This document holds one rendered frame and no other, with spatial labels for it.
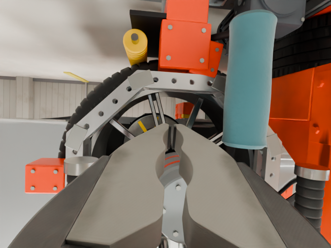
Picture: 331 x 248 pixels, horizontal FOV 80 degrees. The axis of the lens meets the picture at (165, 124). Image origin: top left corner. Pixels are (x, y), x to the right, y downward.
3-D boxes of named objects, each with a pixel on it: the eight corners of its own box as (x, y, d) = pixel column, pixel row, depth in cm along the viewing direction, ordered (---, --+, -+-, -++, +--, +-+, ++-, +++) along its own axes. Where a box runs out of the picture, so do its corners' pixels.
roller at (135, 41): (131, 58, 74) (131, 74, 74) (121, 22, 45) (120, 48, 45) (147, 59, 74) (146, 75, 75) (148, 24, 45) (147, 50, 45)
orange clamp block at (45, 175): (76, 158, 54) (41, 157, 53) (64, 166, 47) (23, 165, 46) (75, 183, 55) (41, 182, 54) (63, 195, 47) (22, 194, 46)
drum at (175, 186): (149, 148, 55) (147, 198, 56) (152, 171, 34) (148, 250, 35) (199, 150, 56) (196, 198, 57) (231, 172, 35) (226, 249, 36)
